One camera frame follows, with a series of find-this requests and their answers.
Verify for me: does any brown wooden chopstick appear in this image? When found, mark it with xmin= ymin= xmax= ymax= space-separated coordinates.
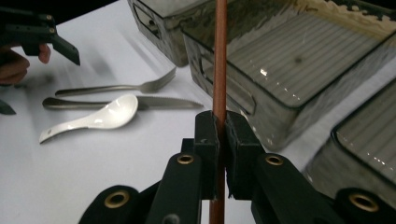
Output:
xmin=208 ymin=0 xmax=229 ymax=224

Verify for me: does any metal knife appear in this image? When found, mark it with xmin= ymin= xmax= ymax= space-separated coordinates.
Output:
xmin=42 ymin=95 xmax=204 ymax=111

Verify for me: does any metal fork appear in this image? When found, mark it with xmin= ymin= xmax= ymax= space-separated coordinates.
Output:
xmin=55 ymin=66 xmax=177 ymax=97

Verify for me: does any smoky clear plastic bin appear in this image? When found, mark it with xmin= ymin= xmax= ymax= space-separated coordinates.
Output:
xmin=303 ymin=78 xmax=396 ymax=210
xmin=127 ymin=0 xmax=219 ymax=68
xmin=181 ymin=0 xmax=396 ymax=153

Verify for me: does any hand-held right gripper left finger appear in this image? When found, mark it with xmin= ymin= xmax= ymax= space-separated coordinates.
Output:
xmin=194 ymin=110 xmax=219 ymax=200

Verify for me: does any white ceramic spoon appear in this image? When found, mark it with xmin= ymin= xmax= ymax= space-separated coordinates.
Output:
xmin=38 ymin=93 xmax=139 ymax=145

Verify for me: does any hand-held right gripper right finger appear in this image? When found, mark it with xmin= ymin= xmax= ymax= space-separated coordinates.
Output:
xmin=225 ymin=111 xmax=265 ymax=200

